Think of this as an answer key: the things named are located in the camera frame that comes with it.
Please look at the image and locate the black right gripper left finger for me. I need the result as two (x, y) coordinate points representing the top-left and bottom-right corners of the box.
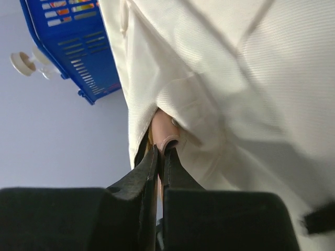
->
(1, 147), (159, 250)

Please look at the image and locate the brown leather wallet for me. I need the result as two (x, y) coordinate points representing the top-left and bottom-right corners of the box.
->
(150, 109), (180, 203)

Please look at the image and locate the blue plastic basket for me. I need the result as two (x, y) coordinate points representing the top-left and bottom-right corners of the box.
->
(20, 0), (121, 105)

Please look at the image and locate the grey pump bottle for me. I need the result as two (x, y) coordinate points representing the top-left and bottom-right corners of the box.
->
(10, 47), (61, 79)

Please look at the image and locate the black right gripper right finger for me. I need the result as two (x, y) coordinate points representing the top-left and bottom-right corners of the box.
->
(163, 149), (299, 250)

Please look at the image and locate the cream canvas backpack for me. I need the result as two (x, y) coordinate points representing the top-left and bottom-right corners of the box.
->
(99, 1), (334, 250)

